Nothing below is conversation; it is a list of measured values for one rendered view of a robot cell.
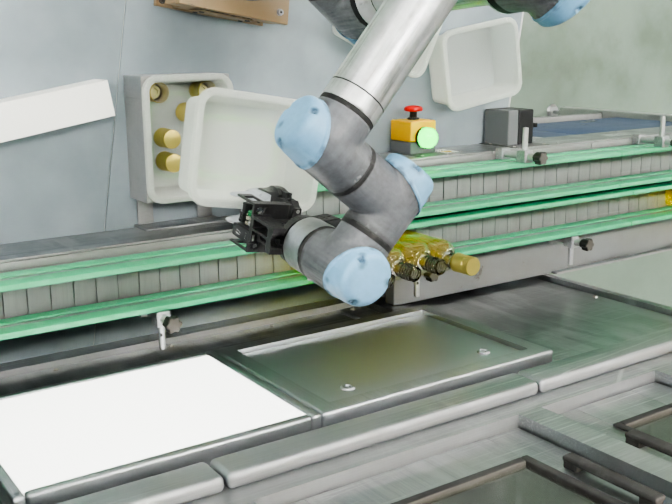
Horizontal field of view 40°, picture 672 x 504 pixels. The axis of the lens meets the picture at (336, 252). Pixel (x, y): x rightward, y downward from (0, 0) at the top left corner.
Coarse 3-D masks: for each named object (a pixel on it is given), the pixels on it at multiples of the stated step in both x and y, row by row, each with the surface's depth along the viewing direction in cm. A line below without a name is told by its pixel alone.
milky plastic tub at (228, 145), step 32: (224, 96) 134; (256, 96) 137; (192, 128) 135; (224, 128) 143; (256, 128) 146; (192, 160) 133; (224, 160) 144; (256, 160) 147; (288, 160) 150; (192, 192) 133; (224, 192) 144
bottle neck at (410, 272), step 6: (396, 264) 161; (402, 264) 160; (408, 264) 159; (396, 270) 160; (402, 270) 159; (408, 270) 158; (414, 270) 160; (420, 270) 159; (396, 276) 162; (402, 276) 159; (408, 276) 158; (414, 276) 160; (420, 276) 159
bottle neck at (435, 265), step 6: (420, 258) 164; (426, 258) 163; (432, 258) 162; (438, 258) 162; (420, 264) 164; (426, 264) 163; (432, 264) 161; (438, 264) 163; (444, 264) 162; (426, 270) 163; (432, 270) 161; (438, 270) 163; (444, 270) 162
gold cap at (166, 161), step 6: (162, 156) 165; (168, 156) 164; (174, 156) 164; (180, 156) 165; (156, 162) 167; (162, 162) 165; (168, 162) 164; (174, 162) 165; (162, 168) 166; (168, 168) 164; (174, 168) 165
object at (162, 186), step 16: (160, 80) 157; (176, 80) 159; (192, 80) 161; (208, 80) 164; (224, 80) 164; (144, 96) 156; (176, 96) 167; (144, 112) 157; (160, 112) 166; (144, 128) 158; (176, 128) 168; (144, 144) 159; (160, 176) 168; (176, 176) 170; (160, 192) 165; (176, 192) 166
